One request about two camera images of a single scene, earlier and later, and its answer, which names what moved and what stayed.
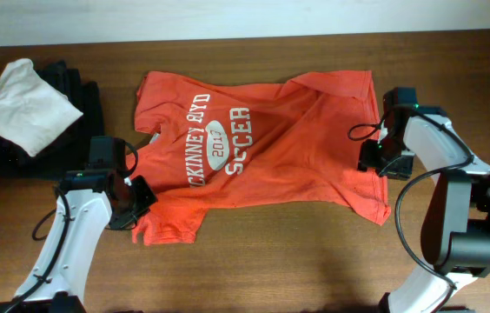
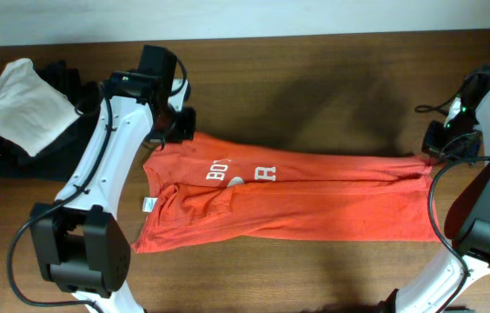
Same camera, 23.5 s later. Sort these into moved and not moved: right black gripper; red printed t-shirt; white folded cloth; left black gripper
Moved: red printed t-shirt; left black gripper; right black gripper
Not moved: white folded cloth
